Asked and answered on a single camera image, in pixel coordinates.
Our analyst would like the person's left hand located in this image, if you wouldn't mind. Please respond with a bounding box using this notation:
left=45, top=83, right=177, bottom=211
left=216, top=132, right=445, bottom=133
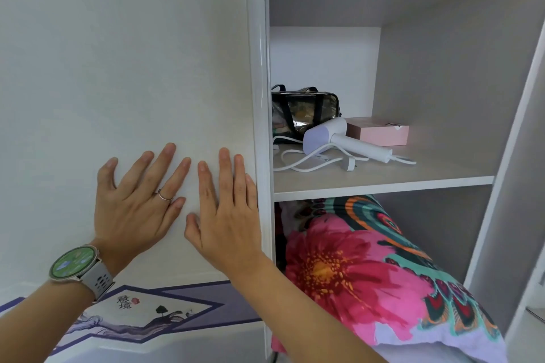
left=93, top=142, right=192, bottom=268

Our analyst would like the person's right hand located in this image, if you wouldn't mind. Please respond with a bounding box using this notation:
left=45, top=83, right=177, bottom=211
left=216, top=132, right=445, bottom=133
left=183, top=147, right=273, bottom=281

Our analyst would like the person's right forearm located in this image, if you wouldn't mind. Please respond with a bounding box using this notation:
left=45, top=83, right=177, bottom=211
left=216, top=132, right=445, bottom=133
left=228, top=254, right=386, bottom=363

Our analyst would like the white smartwatch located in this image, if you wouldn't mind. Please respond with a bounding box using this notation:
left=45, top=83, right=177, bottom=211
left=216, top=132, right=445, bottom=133
left=48, top=244, right=116, bottom=304

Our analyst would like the white hair dryer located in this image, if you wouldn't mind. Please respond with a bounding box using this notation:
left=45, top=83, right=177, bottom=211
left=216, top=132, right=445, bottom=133
left=272, top=116, right=417, bottom=173

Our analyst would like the clear black toiletry bag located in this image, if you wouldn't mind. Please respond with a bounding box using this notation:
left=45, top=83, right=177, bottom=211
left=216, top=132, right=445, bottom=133
left=271, top=84, right=343, bottom=145

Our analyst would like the pink box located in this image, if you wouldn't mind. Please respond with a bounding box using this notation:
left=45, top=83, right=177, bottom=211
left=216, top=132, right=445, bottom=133
left=345, top=117, right=410, bottom=147

